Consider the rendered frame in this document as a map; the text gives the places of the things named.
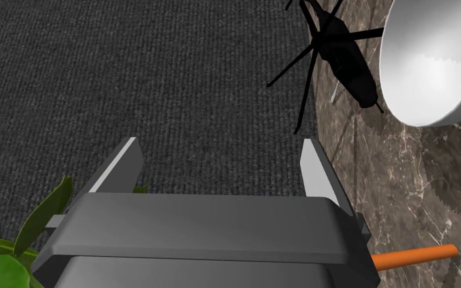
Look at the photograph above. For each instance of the black toy helicopter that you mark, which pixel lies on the black toy helicopter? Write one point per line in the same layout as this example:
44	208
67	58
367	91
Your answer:
344	56

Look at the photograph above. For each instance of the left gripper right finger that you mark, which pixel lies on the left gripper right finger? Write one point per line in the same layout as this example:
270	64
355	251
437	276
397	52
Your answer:
319	172

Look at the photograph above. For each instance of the green leafy plant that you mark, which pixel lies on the green leafy plant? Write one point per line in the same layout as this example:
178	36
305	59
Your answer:
10	248

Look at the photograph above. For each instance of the white bowl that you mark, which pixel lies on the white bowl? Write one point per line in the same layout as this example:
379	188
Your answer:
434	60

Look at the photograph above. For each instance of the orange stick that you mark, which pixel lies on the orange stick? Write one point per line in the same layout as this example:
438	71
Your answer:
414	256

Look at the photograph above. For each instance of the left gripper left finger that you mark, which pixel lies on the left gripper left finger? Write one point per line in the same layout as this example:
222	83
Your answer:
119	166

